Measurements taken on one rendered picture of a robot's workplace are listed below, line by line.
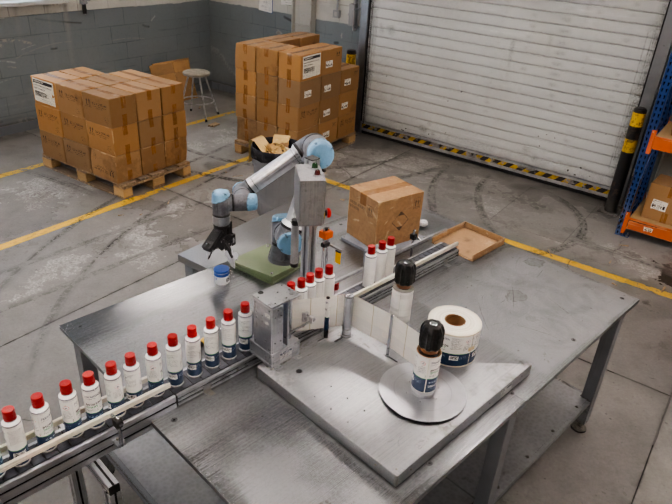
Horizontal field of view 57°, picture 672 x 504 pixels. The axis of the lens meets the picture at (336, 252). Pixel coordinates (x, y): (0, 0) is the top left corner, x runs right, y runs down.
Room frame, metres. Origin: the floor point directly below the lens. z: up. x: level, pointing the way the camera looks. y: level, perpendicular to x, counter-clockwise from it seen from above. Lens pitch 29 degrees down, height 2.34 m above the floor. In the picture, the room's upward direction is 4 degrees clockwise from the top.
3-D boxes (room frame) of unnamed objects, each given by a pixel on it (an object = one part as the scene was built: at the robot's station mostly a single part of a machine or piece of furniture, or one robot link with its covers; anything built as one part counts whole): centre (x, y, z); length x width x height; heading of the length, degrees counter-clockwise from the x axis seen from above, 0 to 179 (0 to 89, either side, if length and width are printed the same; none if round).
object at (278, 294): (1.83, 0.20, 1.14); 0.14 x 0.11 x 0.01; 137
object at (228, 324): (1.79, 0.37, 0.98); 0.05 x 0.05 x 0.20
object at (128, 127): (5.60, 2.19, 0.45); 1.20 x 0.84 x 0.89; 57
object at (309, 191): (2.18, 0.12, 1.38); 0.17 x 0.10 x 0.19; 12
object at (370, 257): (2.35, -0.15, 0.98); 0.05 x 0.05 x 0.20
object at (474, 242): (2.93, -0.70, 0.85); 0.30 x 0.26 x 0.04; 137
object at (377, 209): (2.92, -0.24, 0.99); 0.30 x 0.24 x 0.27; 127
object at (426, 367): (1.67, -0.34, 1.04); 0.09 x 0.09 x 0.29
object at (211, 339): (1.74, 0.42, 0.98); 0.05 x 0.05 x 0.20
